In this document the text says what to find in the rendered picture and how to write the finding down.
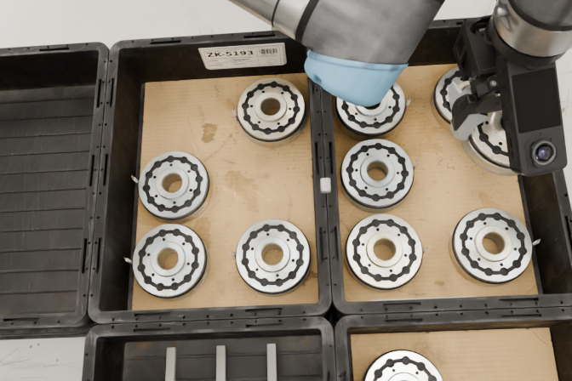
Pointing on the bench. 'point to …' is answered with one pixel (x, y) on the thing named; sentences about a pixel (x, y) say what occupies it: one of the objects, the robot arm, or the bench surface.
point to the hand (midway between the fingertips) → (482, 134)
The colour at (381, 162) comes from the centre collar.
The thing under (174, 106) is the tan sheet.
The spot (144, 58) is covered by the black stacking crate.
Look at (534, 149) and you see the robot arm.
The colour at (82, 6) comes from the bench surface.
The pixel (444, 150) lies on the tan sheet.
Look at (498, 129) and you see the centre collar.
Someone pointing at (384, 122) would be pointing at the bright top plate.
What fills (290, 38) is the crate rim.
